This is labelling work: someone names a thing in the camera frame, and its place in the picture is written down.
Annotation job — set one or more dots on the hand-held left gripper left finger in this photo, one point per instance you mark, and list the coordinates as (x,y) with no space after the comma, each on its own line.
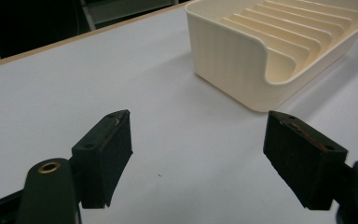
(105,161)

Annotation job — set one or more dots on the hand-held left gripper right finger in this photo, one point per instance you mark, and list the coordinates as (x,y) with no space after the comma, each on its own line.
(304,168)

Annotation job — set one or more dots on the cream plastic dish rack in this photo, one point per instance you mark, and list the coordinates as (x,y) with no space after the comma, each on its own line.
(239,62)

